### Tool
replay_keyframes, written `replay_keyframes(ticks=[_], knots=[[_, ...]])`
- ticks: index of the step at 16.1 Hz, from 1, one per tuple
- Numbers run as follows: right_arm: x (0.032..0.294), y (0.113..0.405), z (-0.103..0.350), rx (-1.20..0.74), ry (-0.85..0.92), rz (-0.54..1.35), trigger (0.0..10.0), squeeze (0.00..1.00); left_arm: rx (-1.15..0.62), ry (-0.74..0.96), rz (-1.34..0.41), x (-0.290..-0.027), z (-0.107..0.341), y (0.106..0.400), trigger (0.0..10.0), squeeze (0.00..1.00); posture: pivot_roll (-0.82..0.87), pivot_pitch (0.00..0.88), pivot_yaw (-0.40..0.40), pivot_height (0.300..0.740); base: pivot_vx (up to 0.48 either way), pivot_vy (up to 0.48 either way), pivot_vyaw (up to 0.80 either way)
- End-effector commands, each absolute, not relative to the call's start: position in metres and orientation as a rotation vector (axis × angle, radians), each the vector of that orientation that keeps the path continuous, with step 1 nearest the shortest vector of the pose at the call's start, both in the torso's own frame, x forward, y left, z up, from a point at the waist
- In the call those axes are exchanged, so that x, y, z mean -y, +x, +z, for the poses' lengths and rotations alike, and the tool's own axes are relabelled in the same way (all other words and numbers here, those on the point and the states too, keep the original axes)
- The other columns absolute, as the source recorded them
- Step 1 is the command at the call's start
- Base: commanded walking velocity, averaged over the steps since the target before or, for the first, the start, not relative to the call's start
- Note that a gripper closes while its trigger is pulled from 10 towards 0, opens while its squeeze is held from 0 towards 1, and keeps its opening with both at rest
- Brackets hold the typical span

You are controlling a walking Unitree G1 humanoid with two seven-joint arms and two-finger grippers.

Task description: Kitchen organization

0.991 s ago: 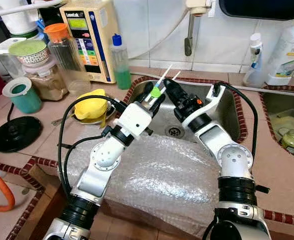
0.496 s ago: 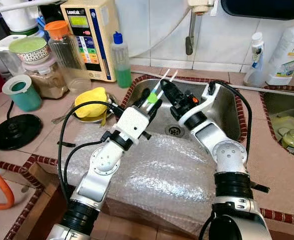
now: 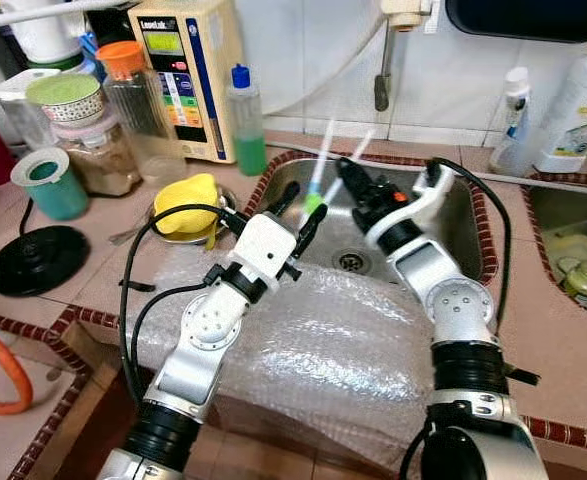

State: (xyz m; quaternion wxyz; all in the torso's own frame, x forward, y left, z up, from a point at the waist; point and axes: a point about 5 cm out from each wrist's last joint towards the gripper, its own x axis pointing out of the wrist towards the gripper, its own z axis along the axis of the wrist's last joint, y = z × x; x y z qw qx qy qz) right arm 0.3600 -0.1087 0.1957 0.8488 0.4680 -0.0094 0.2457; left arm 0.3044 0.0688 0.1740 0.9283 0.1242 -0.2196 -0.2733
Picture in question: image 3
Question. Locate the round steel bowl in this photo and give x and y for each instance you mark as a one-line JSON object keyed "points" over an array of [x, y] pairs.
{"points": [[163, 232]]}

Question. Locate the plain white stick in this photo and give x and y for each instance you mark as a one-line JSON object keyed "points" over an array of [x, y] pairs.
{"points": [[351, 163]]}

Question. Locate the patterned bowl with green lid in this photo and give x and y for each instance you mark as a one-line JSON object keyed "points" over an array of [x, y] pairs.
{"points": [[65, 95]]}

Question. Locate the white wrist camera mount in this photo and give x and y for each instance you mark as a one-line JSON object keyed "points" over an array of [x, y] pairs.
{"points": [[418, 205], [263, 245]]}

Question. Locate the white stick with green tip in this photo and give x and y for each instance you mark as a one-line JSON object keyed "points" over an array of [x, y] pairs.
{"points": [[320, 170]]}

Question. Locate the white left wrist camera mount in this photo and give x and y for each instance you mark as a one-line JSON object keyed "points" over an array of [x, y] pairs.
{"points": [[263, 245]]}

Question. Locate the green liquid bottle blue cap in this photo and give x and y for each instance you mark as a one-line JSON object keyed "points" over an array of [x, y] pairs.
{"points": [[245, 125]]}

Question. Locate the large steel sink basin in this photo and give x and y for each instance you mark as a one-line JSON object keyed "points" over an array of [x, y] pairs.
{"points": [[453, 220]]}

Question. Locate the white jug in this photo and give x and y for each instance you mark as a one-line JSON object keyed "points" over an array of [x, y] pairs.
{"points": [[43, 30]]}

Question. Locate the clear bubble wrap sheet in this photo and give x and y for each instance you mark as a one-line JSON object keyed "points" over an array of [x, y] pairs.
{"points": [[343, 350]]}

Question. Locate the clear bottle with orange cap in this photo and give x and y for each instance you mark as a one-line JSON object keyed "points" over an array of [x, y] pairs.
{"points": [[138, 110]]}

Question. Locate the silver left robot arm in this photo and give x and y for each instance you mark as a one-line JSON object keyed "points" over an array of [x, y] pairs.
{"points": [[198, 330]]}

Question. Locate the wall faucet with cream head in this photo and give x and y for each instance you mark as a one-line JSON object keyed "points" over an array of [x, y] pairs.
{"points": [[385, 75]]}

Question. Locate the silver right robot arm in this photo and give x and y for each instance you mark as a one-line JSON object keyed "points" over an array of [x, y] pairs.
{"points": [[458, 300]]}

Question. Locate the clear jar of brown powder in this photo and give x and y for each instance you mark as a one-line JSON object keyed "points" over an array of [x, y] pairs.
{"points": [[101, 155]]}

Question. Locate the clear container with white lid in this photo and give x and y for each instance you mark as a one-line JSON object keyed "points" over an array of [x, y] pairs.
{"points": [[18, 100]]}

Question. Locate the dark rounded window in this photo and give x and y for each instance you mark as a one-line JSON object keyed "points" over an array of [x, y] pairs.
{"points": [[528, 18]]}

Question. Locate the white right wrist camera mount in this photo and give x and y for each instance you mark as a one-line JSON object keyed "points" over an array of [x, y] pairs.
{"points": [[418, 205]]}

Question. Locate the clear plastic food box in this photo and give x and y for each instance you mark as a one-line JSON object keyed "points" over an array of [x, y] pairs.
{"points": [[573, 255]]}

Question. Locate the small steel sink basin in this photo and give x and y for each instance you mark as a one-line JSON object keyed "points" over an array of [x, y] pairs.
{"points": [[553, 205]]}

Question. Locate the cream water ionizer machine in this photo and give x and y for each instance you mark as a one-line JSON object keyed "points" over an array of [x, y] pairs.
{"points": [[188, 75]]}

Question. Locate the teal cup with white lid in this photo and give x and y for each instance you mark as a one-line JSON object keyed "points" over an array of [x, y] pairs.
{"points": [[51, 185]]}

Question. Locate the small white spray bottle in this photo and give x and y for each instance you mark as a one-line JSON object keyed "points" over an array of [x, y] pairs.
{"points": [[513, 120]]}

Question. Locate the large white bottle yellow cap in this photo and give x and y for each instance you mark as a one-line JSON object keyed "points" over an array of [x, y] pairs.
{"points": [[578, 110]]}

